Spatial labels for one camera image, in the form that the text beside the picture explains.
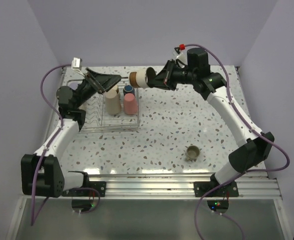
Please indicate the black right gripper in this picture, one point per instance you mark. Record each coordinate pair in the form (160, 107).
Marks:
(160, 81)

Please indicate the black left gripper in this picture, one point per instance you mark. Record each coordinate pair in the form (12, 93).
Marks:
(106, 81)

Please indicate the beige plastic cup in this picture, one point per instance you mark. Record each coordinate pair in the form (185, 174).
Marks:
(112, 102)

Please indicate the dark blue ceramic mug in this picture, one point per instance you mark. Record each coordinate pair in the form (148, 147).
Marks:
(128, 89)

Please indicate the pink plastic cup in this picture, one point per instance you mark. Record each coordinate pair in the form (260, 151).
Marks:
(130, 104)

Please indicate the steel wire dish rack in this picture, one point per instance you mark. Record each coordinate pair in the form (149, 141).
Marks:
(99, 120)

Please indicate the small olive handled cup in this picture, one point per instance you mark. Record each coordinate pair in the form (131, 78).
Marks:
(192, 153)

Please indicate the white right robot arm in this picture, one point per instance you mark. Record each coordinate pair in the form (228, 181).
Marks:
(253, 144)

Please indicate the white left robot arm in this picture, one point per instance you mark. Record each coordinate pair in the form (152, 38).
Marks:
(41, 171)

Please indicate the lilac plastic cup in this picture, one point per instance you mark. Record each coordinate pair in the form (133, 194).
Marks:
(73, 85)

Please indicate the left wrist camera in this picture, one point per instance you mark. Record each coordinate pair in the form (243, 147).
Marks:
(76, 65)

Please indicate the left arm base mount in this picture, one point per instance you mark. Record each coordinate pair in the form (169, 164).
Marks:
(99, 186)

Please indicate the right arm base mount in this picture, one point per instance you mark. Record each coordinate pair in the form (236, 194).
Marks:
(213, 189)

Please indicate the aluminium rail table edge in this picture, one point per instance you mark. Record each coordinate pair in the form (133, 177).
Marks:
(183, 186)

